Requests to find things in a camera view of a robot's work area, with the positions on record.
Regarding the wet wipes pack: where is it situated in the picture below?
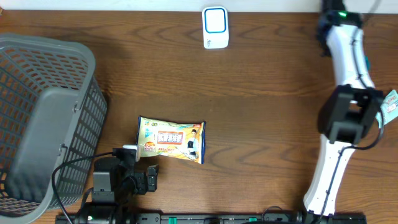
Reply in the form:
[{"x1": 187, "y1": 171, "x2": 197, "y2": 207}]
[{"x1": 137, "y1": 116, "x2": 206, "y2": 164}]

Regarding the mint green wipes packet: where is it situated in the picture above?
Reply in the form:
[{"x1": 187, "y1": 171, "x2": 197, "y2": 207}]
[{"x1": 376, "y1": 90, "x2": 398, "y2": 128}]

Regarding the teal mouthwash bottle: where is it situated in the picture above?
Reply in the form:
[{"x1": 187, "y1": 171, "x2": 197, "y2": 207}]
[{"x1": 365, "y1": 56, "x2": 371, "y2": 71}]

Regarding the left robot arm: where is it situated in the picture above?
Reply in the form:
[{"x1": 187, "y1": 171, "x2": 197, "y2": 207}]
[{"x1": 72, "y1": 156, "x2": 159, "y2": 224}]

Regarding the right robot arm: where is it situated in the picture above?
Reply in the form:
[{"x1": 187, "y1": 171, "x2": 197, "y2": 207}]
[{"x1": 301, "y1": 0, "x2": 384, "y2": 223}]

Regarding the white barcode scanner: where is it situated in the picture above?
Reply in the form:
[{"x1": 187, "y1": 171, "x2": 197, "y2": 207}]
[{"x1": 201, "y1": 6, "x2": 229, "y2": 49}]

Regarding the grey plastic basket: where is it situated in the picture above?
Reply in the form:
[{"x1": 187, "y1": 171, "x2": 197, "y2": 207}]
[{"x1": 1, "y1": 34, "x2": 107, "y2": 223}]

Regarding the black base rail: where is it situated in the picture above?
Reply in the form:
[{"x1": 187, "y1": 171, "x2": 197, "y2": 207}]
[{"x1": 55, "y1": 212, "x2": 367, "y2": 224}]

